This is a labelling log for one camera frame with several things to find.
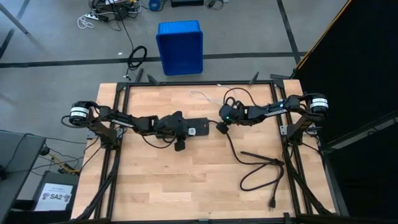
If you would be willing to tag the black box with SA2 label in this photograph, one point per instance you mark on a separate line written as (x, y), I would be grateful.
(56, 197)

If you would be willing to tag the grey desk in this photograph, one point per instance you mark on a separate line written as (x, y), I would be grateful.
(18, 161)

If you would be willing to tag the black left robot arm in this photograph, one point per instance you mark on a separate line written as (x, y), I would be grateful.
(124, 121)

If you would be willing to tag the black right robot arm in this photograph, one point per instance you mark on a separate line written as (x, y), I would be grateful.
(273, 110)

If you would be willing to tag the blue plastic bin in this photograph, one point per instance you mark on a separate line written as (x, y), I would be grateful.
(180, 46)

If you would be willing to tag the blue tape roll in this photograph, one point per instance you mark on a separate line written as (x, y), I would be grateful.
(150, 6)

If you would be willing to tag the white USB charger adapter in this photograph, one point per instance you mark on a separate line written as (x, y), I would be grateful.
(191, 131)

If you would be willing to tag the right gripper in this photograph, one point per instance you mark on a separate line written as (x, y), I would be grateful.
(231, 113)

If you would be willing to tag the white floor power strip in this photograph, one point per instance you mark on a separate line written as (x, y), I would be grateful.
(93, 16)

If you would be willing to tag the black aluminium table frame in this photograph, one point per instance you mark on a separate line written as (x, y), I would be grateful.
(199, 83)

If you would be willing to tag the black power strip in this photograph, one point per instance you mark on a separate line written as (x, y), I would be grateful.
(201, 129)

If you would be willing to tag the flat black box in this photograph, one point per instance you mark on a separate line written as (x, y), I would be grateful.
(186, 3)

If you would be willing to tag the black partition panel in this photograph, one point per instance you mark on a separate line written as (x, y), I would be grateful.
(357, 77)

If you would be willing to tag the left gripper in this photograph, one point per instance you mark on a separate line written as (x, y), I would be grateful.
(174, 127)

